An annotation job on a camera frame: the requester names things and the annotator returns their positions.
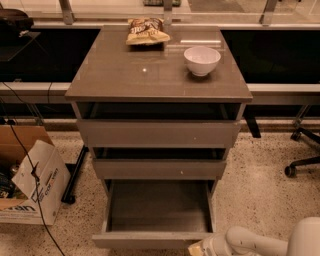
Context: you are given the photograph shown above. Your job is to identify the grey bottom drawer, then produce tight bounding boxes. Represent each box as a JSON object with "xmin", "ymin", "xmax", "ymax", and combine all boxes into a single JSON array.
[{"xmin": 92, "ymin": 180, "xmax": 215, "ymax": 249}]

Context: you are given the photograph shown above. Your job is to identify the grey drawer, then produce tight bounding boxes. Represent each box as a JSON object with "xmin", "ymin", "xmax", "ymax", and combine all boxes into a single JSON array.
[
  {"xmin": 92, "ymin": 180, "xmax": 215, "ymax": 249},
  {"xmin": 93, "ymin": 148, "xmax": 226, "ymax": 180},
  {"xmin": 77, "ymin": 103, "xmax": 240, "ymax": 148}
]

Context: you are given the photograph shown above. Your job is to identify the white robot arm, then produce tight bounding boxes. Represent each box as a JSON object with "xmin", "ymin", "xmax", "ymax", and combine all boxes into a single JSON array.
[{"xmin": 188, "ymin": 217, "xmax": 320, "ymax": 256}]

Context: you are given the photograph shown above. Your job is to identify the grey middle drawer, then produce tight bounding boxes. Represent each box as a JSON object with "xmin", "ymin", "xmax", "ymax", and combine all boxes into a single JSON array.
[{"xmin": 93, "ymin": 148, "xmax": 226, "ymax": 180}]

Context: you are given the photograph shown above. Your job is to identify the grey drawer cabinet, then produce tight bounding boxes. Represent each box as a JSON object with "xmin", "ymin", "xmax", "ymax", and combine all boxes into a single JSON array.
[{"xmin": 64, "ymin": 25, "xmax": 253, "ymax": 208}]

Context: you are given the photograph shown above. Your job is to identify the grey top drawer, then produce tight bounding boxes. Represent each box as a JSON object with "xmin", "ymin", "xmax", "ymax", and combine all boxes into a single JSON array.
[{"xmin": 77, "ymin": 103, "xmax": 240, "ymax": 148}]

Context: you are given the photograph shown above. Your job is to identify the black office chair base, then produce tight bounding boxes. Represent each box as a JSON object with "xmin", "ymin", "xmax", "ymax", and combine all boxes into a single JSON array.
[{"xmin": 283, "ymin": 126, "xmax": 320, "ymax": 178}]

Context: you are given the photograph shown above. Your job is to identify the black table leg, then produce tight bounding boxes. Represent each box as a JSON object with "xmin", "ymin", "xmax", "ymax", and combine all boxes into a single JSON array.
[{"xmin": 61, "ymin": 145, "xmax": 88, "ymax": 204}]

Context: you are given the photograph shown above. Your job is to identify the open cardboard box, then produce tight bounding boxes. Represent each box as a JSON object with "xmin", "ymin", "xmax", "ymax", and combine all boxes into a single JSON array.
[{"xmin": 0, "ymin": 125, "xmax": 70, "ymax": 225}]

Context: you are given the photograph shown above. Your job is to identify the white ceramic bowl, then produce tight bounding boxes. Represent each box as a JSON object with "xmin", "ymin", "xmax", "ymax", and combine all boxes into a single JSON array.
[{"xmin": 184, "ymin": 46, "xmax": 221, "ymax": 76}]

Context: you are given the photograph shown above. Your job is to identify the brown chip bag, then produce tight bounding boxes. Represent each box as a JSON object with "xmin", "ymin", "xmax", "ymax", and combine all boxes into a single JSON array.
[{"xmin": 126, "ymin": 17, "xmax": 170, "ymax": 45}]

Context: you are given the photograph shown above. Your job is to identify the black bag on shelf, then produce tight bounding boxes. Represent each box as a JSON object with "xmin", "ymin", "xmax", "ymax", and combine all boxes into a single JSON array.
[{"xmin": 0, "ymin": 9, "xmax": 34, "ymax": 37}]

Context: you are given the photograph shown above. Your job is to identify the black cable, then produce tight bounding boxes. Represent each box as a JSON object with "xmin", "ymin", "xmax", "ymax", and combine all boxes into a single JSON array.
[{"xmin": 0, "ymin": 81, "xmax": 67, "ymax": 256}]

